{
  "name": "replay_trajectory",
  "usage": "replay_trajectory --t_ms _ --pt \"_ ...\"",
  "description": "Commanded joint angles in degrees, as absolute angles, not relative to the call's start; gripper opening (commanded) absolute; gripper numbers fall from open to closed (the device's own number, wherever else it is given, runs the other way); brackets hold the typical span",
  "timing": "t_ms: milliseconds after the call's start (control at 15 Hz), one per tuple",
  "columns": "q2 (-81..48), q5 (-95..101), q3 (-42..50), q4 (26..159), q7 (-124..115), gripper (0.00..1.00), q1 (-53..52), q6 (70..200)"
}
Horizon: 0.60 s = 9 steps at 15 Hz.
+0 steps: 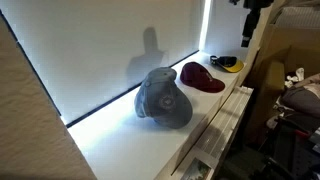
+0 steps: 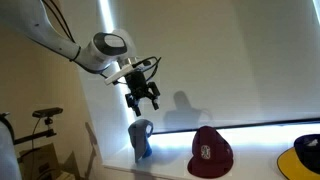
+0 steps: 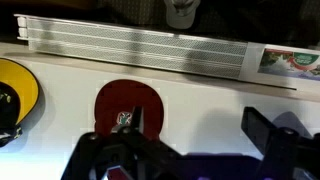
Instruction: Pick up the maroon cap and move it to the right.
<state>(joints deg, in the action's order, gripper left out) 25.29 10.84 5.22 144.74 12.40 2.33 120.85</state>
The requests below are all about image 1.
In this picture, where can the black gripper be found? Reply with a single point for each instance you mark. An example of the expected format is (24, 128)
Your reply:
(254, 13)

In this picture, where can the maroon baseball cap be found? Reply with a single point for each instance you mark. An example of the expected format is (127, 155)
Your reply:
(199, 77)

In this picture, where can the navy cap with yellow brim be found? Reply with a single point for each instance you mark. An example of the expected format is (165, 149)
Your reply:
(234, 66)

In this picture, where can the grey baseball cap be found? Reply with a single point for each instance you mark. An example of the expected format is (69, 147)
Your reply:
(163, 101)

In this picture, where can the brown cardboard box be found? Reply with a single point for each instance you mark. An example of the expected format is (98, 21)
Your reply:
(278, 46)

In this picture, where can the vertical white light strip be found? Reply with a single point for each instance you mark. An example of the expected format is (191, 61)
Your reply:
(204, 25)

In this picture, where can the white textured sheet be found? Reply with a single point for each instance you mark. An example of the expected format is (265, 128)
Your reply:
(296, 17)

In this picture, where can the white sock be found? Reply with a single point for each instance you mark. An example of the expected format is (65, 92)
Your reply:
(295, 78)

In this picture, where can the white perforated slatted panel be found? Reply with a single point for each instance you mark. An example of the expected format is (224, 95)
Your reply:
(225, 116)

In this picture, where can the grey clothes pile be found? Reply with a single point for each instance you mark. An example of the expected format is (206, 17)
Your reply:
(301, 98)

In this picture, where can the printed picture card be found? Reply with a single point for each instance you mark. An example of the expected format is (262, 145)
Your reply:
(196, 170)

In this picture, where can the black frame with red part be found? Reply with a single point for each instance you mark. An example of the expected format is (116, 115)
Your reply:
(295, 150)

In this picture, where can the black strip along shelf wall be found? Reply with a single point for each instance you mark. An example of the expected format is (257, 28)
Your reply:
(133, 89)

